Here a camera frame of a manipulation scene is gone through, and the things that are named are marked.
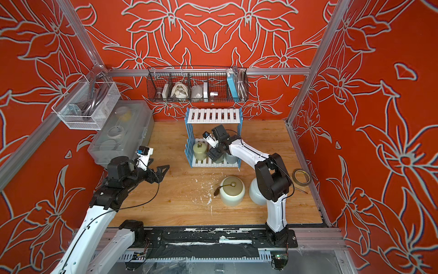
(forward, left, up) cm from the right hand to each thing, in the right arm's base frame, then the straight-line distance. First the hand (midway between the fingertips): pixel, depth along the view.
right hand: (212, 148), depth 93 cm
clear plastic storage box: (+6, +45, +11) cm, 47 cm away
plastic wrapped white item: (+22, +9, +21) cm, 32 cm away
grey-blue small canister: (-4, -11, -5) cm, 13 cm away
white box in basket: (+21, +4, +23) cm, 31 cm away
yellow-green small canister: (-2, +7, +1) cm, 7 cm away
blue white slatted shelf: (+8, +1, +17) cm, 19 cm away
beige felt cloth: (+21, +18, +23) cm, 36 cm away
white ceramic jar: (-25, -21, -2) cm, 33 cm away
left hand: (-17, +22, +12) cm, 30 cm away
